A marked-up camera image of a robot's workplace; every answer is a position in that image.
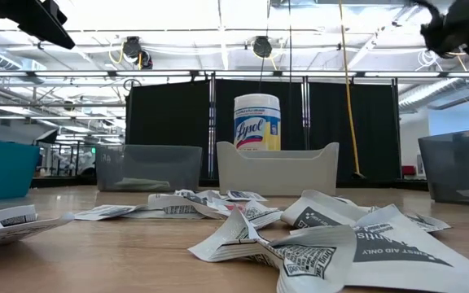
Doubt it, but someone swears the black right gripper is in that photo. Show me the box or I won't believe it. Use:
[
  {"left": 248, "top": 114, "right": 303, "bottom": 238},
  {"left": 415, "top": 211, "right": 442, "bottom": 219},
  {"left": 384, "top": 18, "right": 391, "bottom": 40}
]
[{"left": 419, "top": 0, "right": 469, "bottom": 111}]

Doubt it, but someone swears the green striped bandage wrapper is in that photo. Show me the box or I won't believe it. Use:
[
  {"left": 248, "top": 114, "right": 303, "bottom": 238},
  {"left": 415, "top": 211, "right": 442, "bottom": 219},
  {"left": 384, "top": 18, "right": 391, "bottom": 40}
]
[{"left": 114, "top": 177, "right": 173, "bottom": 191}]

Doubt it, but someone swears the white packet black triangle print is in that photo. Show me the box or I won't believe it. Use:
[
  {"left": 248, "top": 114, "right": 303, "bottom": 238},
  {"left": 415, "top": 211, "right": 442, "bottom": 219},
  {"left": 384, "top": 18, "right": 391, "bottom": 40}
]
[
  {"left": 281, "top": 189, "right": 370, "bottom": 231},
  {"left": 346, "top": 203, "right": 469, "bottom": 293}
]

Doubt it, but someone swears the dark grey plastic bin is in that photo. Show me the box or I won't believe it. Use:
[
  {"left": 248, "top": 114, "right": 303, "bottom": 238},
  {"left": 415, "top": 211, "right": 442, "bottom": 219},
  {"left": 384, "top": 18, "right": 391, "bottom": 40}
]
[
  {"left": 416, "top": 126, "right": 469, "bottom": 208},
  {"left": 94, "top": 144, "right": 204, "bottom": 193}
]

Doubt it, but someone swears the small hanging ceiling device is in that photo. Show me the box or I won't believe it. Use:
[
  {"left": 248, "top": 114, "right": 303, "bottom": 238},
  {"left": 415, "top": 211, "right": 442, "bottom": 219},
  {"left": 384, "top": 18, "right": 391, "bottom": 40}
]
[{"left": 138, "top": 49, "right": 154, "bottom": 70}]

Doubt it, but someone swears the black angled monitor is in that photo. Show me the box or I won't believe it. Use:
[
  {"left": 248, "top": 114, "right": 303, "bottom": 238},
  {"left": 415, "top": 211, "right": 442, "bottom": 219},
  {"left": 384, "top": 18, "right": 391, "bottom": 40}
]
[{"left": 33, "top": 128, "right": 59, "bottom": 145}]

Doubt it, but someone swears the teal plastic bin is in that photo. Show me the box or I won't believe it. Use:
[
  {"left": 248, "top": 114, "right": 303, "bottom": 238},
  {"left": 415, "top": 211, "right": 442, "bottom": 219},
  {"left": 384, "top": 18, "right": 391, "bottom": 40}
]
[{"left": 0, "top": 137, "right": 41, "bottom": 202}]

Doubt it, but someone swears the background robot station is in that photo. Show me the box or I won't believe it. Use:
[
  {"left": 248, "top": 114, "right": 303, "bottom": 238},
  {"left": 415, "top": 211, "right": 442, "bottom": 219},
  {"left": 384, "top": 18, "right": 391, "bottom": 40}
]
[{"left": 41, "top": 140, "right": 97, "bottom": 178}]

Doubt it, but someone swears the black curtain backdrop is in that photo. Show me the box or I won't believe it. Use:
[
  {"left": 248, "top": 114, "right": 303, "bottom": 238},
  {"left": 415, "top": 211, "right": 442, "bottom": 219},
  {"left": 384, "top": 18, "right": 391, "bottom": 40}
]
[{"left": 125, "top": 77, "right": 402, "bottom": 182}]

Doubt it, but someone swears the silver backdrop pole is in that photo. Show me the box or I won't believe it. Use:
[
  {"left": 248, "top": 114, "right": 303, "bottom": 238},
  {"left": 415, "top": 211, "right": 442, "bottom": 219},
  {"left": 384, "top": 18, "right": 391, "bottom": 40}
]
[
  {"left": 207, "top": 75, "right": 217, "bottom": 180},
  {"left": 301, "top": 76, "right": 311, "bottom": 151}
]

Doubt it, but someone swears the light grey plastic bin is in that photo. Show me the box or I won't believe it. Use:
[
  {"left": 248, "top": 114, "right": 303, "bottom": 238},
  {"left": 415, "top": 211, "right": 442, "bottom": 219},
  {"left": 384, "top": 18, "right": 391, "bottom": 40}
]
[{"left": 216, "top": 141, "right": 340, "bottom": 197}]

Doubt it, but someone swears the Lysol wipes canister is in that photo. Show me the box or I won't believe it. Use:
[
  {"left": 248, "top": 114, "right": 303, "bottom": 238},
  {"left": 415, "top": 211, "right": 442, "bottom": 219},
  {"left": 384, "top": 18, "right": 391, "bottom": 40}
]
[{"left": 233, "top": 93, "right": 282, "bottom": 152}]

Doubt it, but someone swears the white drug facts packet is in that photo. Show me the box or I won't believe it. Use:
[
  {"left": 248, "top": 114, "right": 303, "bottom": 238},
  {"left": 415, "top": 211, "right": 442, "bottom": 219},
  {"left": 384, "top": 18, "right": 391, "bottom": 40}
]
[{"left": 188, "top": 204, "right": 357, "bottom": 293}]

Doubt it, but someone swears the white coiled ceiling cable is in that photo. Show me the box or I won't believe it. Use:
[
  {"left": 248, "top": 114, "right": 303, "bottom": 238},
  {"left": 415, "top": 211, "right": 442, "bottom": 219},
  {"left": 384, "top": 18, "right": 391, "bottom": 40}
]
[{"left": 416, "top": 48, "right": 439, "bottom": 72}]

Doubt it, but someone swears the black hanging cable reel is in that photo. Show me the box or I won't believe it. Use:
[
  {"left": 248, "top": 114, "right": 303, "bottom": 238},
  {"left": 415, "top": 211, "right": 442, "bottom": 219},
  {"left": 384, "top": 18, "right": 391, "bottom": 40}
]
[
  {"left": 121, "top": 35, "right": 142, "bottom": 59},
  {"left": 252, "top": 35, "right": 274, "bottom": 59}
]

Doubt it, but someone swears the yellow hanging cable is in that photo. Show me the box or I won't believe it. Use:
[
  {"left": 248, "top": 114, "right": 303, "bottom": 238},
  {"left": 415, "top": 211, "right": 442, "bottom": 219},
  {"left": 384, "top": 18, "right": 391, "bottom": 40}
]
[{"left": 338, "top": 0, "right": 362, "bottom": 176}]

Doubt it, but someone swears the black aluminium table frame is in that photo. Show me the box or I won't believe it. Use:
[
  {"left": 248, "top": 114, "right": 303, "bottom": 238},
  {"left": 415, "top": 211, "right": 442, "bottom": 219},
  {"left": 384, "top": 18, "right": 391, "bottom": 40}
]
[{"left": 30, "top": 174, "right": 429, "bottom": 190}]

